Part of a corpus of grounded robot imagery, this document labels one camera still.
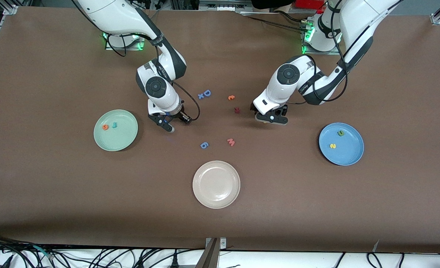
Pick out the small metal clamp plate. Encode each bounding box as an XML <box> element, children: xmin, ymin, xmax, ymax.
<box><xmin>206</xmin><ymin>237</ymin><xmax>227</xmax><ymax>249</ymax></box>

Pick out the aluminium frame rail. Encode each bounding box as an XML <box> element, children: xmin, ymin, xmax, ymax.
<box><xmin>170</xmin><ymin>0</ymin><xmax>280</xmax><ymax>12</ymax></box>

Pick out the beige plate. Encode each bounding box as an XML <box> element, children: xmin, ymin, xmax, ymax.
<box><xmin>192</xmin><ymin>160</ymin><xmax>241</xmax><ymax>209</ymax></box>

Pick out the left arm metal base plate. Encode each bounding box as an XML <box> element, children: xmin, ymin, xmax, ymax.
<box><xmin>301</xmin><ymin>20</ymin><xmax>341</xmax><ymax>55</ymax></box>

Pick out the green plate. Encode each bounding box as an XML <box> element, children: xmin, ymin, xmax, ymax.
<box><xmin>94</xmin><ymin>109</ymin><xmax>139</xmax><ymax>152</ymax></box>

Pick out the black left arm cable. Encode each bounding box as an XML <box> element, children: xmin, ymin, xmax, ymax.
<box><xmin>291</xmin><ymin>0</ymin><xmax>349</xmax><ymax>105</ymax></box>

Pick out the black looped floor cable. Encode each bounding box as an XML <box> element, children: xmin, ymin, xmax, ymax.
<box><xmin>367</xmin><ymin>252</ymin><xmax>383</xmax><ymax>268</ymax></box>

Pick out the red box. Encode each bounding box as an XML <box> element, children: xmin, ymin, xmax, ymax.
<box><xmin>296</xmin><ymin>0</ymin><xmax>326</xmax><ymax>10</ymax></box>

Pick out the long black table cable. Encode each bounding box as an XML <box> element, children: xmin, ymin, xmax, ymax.
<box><xmin>247</xmin><ymin>17</ymin><xmax>306</xmax><ymax>31</ymax></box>

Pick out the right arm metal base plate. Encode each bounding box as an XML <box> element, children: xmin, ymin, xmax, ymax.
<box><xmin>104</xmin><ymin>33</ymin><xmax>146</xmax><ymax>51</ymax></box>

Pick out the short black table cable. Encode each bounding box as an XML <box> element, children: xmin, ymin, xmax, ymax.
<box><xmin>278</xmin><ymin>10</ymin><xmax>304</xmax><ymax>23</ymax></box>

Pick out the blue plate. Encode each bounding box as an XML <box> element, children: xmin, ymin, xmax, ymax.
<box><xmin>319</xmin><ymin>122</ymin><xmax>364</xmax><ymax>166</ymax></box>

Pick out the grey metal bar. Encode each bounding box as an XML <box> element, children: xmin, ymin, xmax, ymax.
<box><xmin>195</xmin><ymin>238</ymin><xmax>220</xmax><ymax>268</ymax></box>

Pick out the brown table cover sheet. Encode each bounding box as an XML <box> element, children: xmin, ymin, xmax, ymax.
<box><xmin>0</xmin><ymin>6</ymin><xmax>440</xmax><ymax>254</ymax></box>

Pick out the teal cable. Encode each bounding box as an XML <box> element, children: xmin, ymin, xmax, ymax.
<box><xmin>33</xmin><ymin>245</ymin><xmax>55</xmax><ymax>260</ymax></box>

